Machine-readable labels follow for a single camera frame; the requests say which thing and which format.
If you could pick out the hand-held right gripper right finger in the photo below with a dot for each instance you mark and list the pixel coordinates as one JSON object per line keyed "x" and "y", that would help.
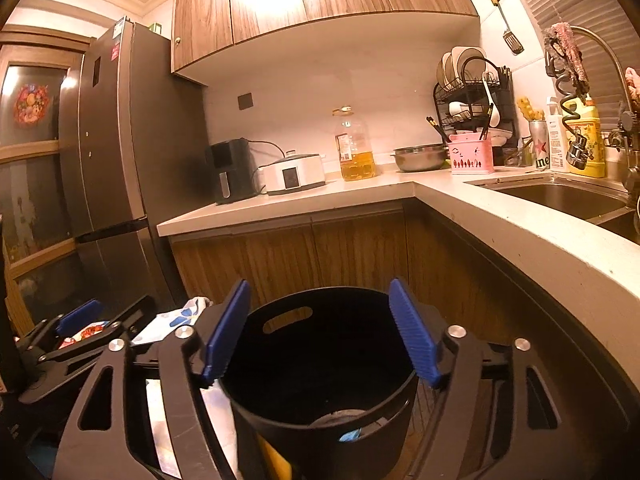
{"x": 412, "y": 335}

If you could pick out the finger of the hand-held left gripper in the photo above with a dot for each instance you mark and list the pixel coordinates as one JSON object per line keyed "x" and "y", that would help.
{"x": 125, "y": 322}
{"x": 77, "y": 316}

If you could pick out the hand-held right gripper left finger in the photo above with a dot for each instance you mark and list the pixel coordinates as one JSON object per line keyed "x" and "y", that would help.
{"x": 227, "y": 332}

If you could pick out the red wrapper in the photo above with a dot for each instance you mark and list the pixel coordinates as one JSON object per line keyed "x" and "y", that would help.
{"x": 87, "y": 332}

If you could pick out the black plastic bucket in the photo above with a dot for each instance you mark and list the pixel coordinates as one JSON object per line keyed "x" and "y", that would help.
{"x": 325, "y": 350}

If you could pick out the person's right hand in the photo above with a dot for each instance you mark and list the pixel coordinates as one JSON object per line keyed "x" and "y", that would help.
{"x": 355, "y": 436}

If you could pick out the blue floral cloth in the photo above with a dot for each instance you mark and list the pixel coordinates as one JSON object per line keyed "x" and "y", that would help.
{"x": 175, "y": 312}

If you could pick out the wooden lower cabinets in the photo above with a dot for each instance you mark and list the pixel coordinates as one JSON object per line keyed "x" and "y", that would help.
{"x": 350, "y": 245}

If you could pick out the wooden glass door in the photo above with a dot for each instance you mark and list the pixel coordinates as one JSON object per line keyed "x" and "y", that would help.
{"x": 30, "y": 185}

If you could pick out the black air fryer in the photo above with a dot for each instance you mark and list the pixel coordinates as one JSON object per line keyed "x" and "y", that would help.
{"x": 230, "y": 170}

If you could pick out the white slow cooker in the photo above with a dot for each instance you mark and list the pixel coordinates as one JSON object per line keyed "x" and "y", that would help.
{"x": 295, "y": 175}

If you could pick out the steel bowl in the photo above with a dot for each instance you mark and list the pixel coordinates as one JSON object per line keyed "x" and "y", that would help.
{"x": 420, "y": 159}

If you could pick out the cooking oil bottle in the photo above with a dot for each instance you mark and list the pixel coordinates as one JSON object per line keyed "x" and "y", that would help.
{"x": 357, "y": 160}

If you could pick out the pink utensil box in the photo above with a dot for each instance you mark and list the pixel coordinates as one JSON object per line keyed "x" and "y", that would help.
{"x": 470, "y": 157}

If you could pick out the grey refrigerator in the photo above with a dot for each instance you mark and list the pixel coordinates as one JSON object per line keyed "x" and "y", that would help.
{"x": 140, "y": 135}

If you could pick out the steel sink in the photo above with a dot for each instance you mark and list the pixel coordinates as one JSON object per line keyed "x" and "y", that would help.
{"x": 565, "y": 200}

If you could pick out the red door decoration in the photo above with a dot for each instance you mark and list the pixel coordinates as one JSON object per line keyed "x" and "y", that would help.
{"x": 31, "y": 104}

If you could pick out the white bowl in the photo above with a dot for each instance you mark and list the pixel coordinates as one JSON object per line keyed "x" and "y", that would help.
{"x": 457, "y": 108}

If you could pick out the white ladle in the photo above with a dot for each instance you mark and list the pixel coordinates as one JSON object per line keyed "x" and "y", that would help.
{"x": 492, "y": 110}

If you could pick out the white pump bottle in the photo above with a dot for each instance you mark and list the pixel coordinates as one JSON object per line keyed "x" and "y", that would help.
{"x": 556, "y": 135}

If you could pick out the black dish rack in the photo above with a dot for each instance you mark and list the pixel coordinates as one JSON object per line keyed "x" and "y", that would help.
{"x": 502, "y": 105}

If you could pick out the yellow brush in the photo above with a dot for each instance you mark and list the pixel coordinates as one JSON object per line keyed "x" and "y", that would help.
{"x": 526, "y": 109}

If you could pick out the yellow detergent bottle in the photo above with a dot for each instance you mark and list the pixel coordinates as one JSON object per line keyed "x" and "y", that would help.
{"x": 595, "y": 145}

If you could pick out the white plate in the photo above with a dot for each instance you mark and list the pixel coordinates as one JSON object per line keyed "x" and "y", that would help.
{"x": 467, "y": 57}

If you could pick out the green box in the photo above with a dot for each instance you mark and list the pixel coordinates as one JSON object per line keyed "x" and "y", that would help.
{"x": 156, "y": 27}

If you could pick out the hanging slotted spatula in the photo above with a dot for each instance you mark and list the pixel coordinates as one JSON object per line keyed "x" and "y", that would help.
{"x": 515, "y": 42}

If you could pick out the pink cloth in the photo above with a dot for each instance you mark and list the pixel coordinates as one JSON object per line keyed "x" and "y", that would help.
{"x": 565, "y": 45}

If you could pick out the steel faucet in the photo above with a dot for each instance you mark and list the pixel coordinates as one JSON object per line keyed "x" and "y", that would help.
{"x": 607, "y": 55}

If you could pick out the window blinds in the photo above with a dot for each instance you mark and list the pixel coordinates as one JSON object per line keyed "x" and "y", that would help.
{"x": 575, "y": 0}

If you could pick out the dark wall socket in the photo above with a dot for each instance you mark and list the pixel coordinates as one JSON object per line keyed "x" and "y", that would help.
{"x": 246, "y": 101}

